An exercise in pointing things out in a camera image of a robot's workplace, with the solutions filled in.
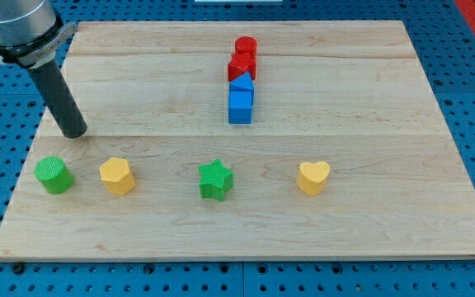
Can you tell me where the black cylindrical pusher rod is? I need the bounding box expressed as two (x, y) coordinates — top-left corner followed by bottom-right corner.
(27, 60), (87, 139)

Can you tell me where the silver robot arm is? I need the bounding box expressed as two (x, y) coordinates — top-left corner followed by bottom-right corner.
(0, 0), (87, 139)

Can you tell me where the blue cube block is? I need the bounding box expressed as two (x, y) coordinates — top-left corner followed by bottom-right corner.
(228, 91), (252, 124)

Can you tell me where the green cylinder block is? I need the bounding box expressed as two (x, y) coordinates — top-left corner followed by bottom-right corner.
(34, 156), (74, 194)

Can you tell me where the yellow hexagon block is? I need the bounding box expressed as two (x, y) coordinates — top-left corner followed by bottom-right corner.
(99, 158), (136, 196)

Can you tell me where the green star block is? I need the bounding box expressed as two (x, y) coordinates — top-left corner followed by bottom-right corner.
(198, 158), (233, 201)

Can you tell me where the wooden board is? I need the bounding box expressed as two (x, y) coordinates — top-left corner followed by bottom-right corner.
(0, 21), (475, 262)

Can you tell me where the blue triangle block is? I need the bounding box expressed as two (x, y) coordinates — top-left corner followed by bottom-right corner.
(229, 72), (255, 98)

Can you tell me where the red star block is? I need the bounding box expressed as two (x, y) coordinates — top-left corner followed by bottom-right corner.
(227, 53), (256, 82)

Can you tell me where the red cylinder block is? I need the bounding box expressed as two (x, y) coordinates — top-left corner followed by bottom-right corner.
(234, 36), (257, 60)

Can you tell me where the yellow heart block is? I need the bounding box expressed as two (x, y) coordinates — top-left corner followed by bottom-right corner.
(296, 161), (331, 196)

